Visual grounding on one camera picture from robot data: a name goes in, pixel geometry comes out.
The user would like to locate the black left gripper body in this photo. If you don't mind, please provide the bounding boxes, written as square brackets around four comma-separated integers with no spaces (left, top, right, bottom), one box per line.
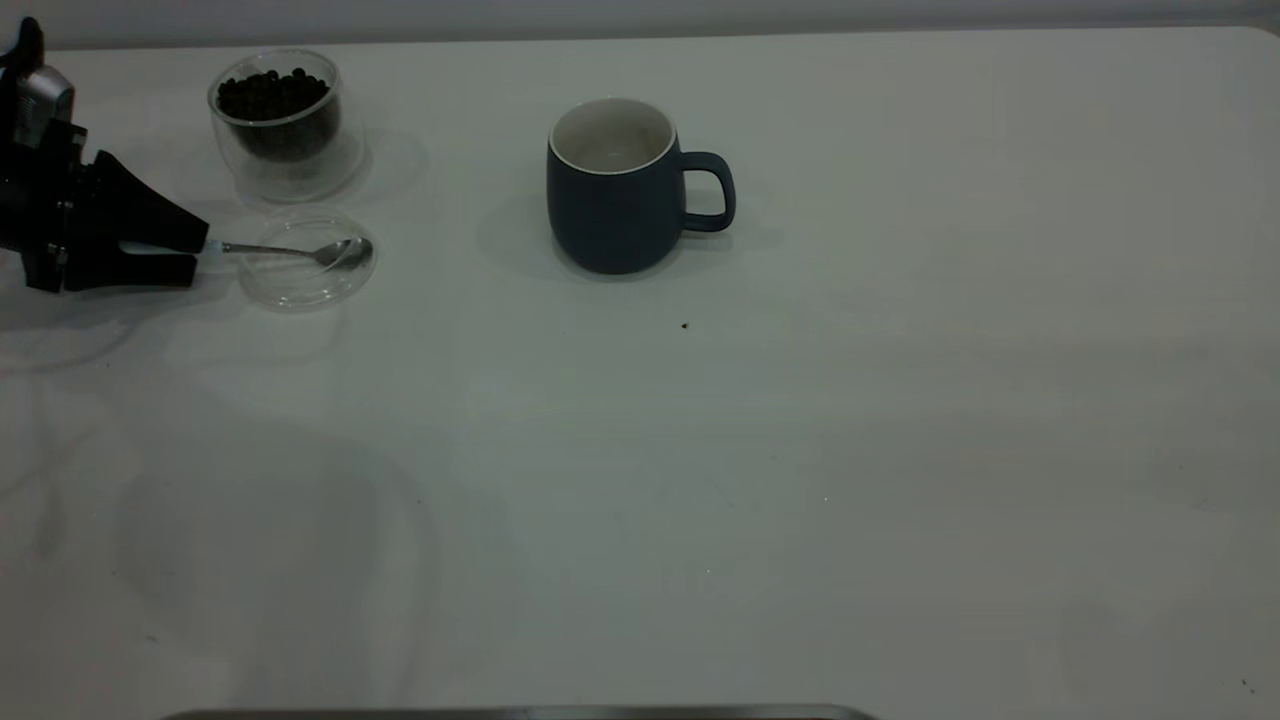
[0,125,91,293]

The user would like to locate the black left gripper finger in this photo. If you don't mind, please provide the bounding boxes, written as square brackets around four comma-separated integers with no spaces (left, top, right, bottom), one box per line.
[65,255,198,293]
[72,150,211,251]

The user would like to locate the spoon with pale blue handle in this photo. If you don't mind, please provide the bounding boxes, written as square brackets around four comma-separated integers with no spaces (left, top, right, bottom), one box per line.
[118,236,375,271]

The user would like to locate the dark grey ceramic mug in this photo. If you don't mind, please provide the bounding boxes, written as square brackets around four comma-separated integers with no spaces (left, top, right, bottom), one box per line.
[545,97,738,277]

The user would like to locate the clear glass lid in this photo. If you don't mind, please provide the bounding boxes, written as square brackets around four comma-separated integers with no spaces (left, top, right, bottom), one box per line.
[238,207,378,314]

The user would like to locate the dark coffee beans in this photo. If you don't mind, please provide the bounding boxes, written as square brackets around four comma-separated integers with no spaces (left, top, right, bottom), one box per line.
[215,67,343,164]

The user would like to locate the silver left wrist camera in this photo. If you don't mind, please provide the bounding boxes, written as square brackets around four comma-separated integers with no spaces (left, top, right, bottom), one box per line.
[12,62,79,153]

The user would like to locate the black cable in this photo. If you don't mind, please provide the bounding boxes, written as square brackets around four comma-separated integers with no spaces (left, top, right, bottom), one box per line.
[0,15,48,76]

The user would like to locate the double-wall clear glass cup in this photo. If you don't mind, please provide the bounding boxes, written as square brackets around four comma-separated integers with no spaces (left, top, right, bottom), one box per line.
[207,48,368,204]

